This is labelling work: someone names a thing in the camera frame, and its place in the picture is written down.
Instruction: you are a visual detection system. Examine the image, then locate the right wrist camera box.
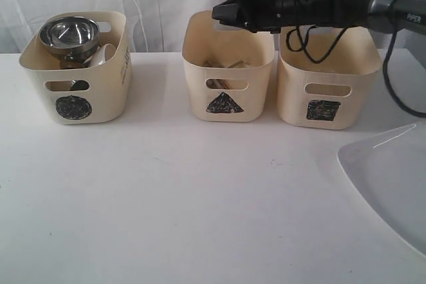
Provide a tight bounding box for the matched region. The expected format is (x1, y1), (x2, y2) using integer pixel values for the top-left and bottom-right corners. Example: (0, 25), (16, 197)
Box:
(212, 0), (247, 29)

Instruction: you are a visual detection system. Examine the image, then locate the white ceramic bowl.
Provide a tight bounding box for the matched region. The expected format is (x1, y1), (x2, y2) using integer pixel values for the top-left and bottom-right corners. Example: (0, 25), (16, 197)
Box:
(84, 43), (116, 67)

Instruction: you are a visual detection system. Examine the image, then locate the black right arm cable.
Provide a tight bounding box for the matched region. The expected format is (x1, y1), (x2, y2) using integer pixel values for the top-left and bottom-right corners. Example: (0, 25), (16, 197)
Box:
(264, 0), (426, 114)

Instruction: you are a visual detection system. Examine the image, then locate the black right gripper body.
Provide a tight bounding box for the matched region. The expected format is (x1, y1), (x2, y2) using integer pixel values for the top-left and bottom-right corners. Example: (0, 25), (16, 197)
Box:
(224, 0), (287, 35)

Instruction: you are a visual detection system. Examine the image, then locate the wooden chopstick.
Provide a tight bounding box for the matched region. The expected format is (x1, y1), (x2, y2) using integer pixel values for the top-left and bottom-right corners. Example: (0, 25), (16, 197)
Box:
(203, 61), (224, 68)
(206, 78), (233, 90)

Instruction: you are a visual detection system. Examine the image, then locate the white square plate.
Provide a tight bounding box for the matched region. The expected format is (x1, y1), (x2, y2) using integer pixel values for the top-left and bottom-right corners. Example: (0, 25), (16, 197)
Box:
(337, 121), (425, 255)

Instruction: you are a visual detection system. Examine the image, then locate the stainless steel bowl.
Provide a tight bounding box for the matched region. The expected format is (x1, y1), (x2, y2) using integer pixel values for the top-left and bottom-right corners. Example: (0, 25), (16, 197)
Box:
(39, 16), (100, 63)

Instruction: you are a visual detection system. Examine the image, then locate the steel table knife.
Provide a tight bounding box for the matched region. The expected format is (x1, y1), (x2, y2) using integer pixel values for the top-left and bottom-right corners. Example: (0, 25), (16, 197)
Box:
(228, 61), (250, 69)

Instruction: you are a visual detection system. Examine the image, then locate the cream bin square mark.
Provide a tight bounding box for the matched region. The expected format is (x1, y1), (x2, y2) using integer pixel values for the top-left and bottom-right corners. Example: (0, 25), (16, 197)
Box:
(277, 27), (382, 130)

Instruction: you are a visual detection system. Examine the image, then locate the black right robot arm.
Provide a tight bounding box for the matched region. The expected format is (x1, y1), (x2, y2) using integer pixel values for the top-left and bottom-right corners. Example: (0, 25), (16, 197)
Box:
(212, 0), (425, 35)

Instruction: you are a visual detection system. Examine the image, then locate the steel mug with handle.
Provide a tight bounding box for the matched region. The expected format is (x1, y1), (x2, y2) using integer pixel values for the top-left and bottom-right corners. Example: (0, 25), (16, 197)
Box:
(60, 60), (89, 91)

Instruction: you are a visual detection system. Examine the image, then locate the cream bin triangle mark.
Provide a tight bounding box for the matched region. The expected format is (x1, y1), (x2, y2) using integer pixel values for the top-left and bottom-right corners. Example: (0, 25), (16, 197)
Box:
(182, 11), (275, 122)

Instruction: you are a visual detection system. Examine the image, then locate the cream bin circle mark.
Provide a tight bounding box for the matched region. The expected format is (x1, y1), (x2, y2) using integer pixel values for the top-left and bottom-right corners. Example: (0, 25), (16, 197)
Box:
(18, 11), (133, 126)

